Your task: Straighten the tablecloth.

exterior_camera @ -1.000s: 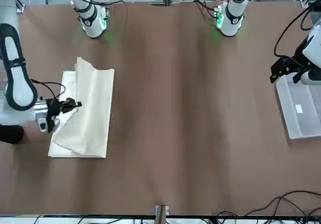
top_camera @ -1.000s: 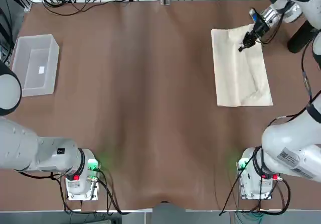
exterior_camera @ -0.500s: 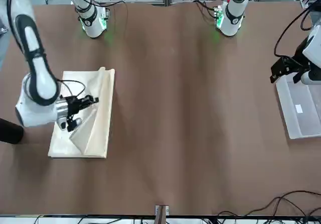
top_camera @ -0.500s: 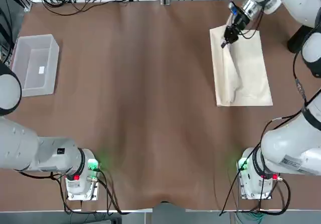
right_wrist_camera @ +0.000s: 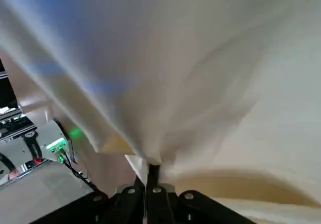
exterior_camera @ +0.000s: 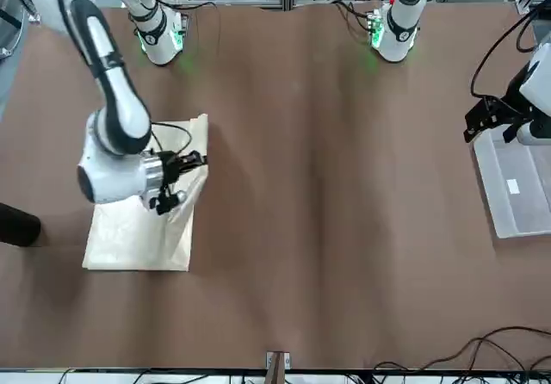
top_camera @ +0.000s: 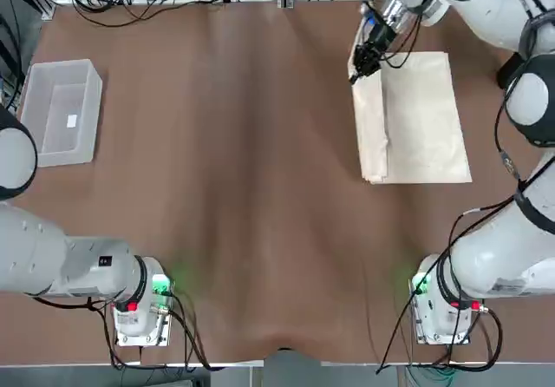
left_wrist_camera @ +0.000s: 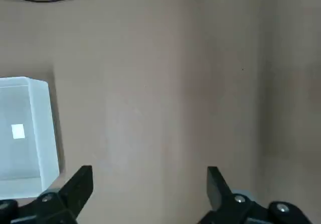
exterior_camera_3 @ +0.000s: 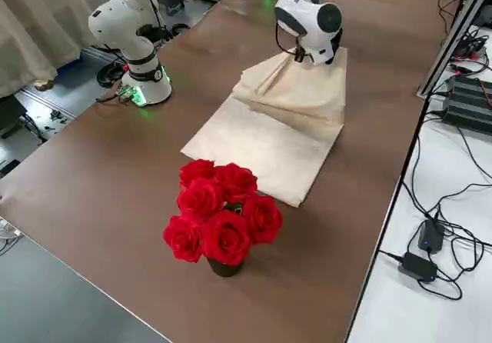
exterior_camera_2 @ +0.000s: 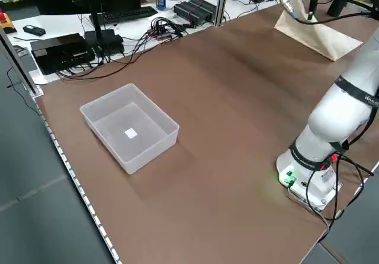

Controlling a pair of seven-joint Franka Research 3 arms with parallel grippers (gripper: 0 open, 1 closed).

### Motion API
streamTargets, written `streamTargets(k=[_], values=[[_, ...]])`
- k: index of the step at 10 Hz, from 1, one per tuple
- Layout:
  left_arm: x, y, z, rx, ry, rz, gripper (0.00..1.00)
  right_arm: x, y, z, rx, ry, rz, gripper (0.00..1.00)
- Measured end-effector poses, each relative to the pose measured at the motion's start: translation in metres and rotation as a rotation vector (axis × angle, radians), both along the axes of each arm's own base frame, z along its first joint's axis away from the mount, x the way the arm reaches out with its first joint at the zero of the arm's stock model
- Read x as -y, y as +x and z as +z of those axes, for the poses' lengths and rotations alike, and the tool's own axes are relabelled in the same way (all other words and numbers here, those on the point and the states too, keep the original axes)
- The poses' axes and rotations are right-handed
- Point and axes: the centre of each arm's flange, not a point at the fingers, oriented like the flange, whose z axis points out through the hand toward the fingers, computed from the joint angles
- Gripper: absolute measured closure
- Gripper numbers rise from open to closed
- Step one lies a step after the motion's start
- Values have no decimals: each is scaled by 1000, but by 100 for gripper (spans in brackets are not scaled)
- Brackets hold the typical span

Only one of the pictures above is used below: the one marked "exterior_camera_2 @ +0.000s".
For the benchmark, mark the small black handheld device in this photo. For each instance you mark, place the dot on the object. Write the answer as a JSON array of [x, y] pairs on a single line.
[[34, 30]]

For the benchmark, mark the white square sticker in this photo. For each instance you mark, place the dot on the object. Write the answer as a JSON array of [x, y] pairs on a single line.
[[130, 133]]

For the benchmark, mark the aluminium frame post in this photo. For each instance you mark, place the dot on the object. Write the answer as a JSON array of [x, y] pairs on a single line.
[[221, 3]]

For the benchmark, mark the red emergency stop button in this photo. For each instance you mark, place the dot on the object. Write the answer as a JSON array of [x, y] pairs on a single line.
[[3, 16]]

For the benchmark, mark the clear plastic bin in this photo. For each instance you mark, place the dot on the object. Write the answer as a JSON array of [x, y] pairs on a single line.
[[154, 154]]

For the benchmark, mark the flat black electronics box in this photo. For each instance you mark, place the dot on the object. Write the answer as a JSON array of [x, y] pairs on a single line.
[[59, 51]]

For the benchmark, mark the beige tablecloth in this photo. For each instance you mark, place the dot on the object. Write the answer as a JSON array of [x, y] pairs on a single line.
[[325, 39]]

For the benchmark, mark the aluminium frame rail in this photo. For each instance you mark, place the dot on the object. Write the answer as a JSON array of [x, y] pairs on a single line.
[[22, 68]]

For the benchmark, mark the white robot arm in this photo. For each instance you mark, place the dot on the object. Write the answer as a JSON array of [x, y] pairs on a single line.
[[331, 119]]

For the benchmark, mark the black keyboard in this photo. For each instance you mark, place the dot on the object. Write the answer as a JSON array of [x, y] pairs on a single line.
[[127, 14]]

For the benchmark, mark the black finned power box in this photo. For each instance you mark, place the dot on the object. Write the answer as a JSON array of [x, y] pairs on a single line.
[[194, 11]]

